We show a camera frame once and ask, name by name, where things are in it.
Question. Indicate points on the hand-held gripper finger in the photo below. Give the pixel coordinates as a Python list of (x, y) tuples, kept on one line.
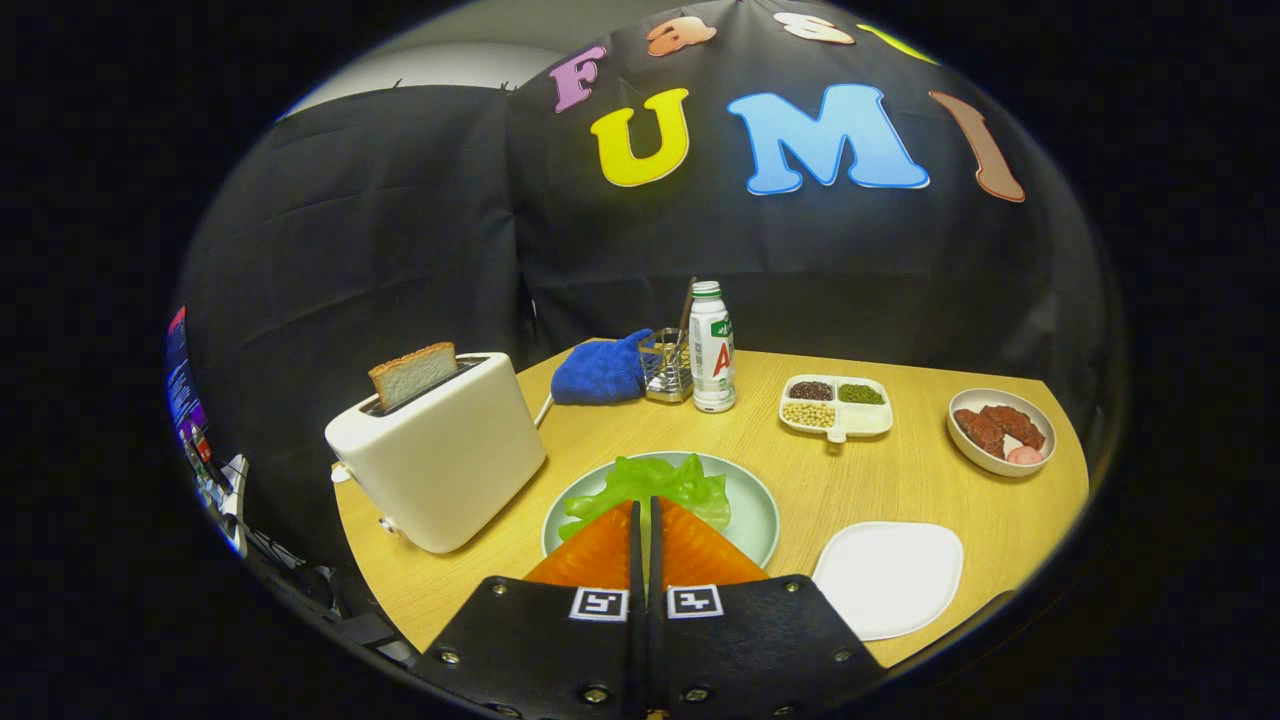
[(655, 650), (638, 560)]

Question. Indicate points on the green lettuce leaf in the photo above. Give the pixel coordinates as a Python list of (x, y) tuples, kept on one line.
[(640, 478)]

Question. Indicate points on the toasted bread slice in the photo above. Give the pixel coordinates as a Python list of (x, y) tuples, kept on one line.
[(412, 375)]

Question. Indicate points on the pale green round plate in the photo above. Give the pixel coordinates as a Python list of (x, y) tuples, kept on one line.
[(750, 510)]

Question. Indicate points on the blue oven mitt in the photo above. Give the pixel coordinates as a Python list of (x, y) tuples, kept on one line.
[(600, 375)]

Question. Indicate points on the cream white toaster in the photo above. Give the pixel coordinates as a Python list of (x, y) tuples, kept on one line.
[(450, 460)]

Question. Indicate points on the white drink bottle green cap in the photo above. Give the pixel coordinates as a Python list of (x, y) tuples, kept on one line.
[(712, 360)]

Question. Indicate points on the pile of yellow soybeans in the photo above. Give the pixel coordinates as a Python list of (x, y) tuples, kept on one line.
[(808, 414)]

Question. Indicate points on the pile of dark red beans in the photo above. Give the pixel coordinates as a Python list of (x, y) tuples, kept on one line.
[(810, 390)]

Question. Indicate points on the white square plate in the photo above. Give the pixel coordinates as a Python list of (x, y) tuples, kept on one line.
[(888, 580)]

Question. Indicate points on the brown wooden chopstick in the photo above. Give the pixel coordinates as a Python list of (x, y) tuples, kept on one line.
[(688, 305)]

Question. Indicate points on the white divided dish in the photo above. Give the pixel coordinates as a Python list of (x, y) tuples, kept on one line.
[(870, 418)]

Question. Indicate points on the pile of green beans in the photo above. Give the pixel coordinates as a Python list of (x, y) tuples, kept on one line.
[(860, 394)]

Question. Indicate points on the brown meat slice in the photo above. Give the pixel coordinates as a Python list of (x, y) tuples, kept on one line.
[(1018, 424), (980, 432)]

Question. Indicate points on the black backdrop cloth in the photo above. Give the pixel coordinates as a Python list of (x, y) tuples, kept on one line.
[(400, 250)]

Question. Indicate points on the white round meat bowl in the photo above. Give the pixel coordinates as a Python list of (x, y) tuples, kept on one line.
[(1000, 397)]

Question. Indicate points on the pink ham piece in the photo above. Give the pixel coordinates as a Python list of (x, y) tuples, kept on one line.
[(1025, 456)]

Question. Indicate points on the white device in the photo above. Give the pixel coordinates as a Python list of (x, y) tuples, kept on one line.
[(232, 490)]

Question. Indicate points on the colourful wall poster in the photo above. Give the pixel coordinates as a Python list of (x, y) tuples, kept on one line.
[(185, 390)]

